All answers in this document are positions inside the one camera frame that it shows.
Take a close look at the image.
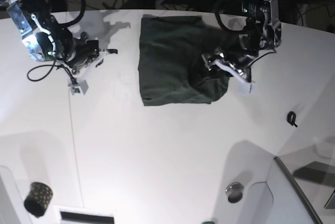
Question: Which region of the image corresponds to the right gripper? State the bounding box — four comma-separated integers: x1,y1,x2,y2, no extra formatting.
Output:
61,39,118,83

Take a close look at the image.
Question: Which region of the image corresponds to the black round stool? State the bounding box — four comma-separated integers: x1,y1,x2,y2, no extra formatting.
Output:
49,0,68,13

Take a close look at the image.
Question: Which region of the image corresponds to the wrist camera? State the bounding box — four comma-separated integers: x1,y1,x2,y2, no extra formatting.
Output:
238,82,255,96
68,80,88,95

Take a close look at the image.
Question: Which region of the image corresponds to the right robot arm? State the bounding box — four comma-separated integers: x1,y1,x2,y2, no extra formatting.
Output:
1,0,118,85

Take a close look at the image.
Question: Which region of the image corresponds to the small green object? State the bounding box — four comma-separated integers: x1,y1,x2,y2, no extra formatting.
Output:
202,221,215,224

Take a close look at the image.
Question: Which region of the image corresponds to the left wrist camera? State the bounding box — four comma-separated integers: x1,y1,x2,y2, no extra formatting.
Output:
238,82,255,96

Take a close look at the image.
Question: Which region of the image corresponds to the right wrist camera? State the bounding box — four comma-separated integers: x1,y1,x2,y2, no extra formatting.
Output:
68,80,88,95

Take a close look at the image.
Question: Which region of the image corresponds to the black patterned cup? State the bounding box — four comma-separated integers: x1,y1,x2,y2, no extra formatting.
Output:
24,182,53,218

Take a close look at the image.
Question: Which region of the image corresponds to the black white flat device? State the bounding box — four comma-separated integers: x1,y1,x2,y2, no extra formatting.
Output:
53,205,116,224

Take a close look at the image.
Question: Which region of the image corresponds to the dark green t-shirt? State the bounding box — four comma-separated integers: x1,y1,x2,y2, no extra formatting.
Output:
138,15,240,106

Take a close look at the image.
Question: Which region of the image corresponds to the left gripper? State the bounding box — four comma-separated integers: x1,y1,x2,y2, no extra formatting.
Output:
202,47,255,85

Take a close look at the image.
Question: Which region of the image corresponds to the small black clip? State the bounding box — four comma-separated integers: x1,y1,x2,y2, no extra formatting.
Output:
286,111,298,128

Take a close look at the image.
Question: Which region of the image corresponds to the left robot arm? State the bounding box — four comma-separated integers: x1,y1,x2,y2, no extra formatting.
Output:
202,0,282,86

